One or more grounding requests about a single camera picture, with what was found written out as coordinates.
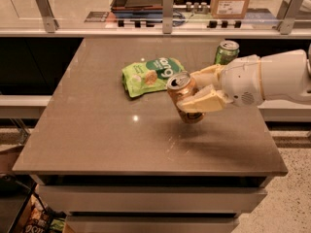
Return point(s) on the cardboard box with label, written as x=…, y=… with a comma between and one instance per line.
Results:
x=229, y=8

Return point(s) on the right metal glass bracket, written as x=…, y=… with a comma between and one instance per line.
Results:
x=290, y=16

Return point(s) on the grey table drawer cabinet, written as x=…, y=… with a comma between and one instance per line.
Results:
x=151, y=209

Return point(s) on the orange soda can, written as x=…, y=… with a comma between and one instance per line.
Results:
x=179, y=87

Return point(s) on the middle metal glass bracket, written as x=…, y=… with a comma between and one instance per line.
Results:
x=167, y=16

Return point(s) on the snack bags on floor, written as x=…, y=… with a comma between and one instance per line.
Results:
x=41, y=222

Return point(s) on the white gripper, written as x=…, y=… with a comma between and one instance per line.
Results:
x=241, y=80

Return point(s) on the green snack bag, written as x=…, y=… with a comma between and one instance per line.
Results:
x=139, y=78

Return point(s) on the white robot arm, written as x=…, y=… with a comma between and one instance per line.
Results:
x=285, y=76

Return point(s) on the green soda can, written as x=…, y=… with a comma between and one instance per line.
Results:
x=226, y=51

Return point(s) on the metal glass bracket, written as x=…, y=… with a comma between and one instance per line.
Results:
x=167, y=16
x=290, y=16
x=49, y=21

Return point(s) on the left metal glass bracket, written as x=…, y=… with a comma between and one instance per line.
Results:
x=49, y=21

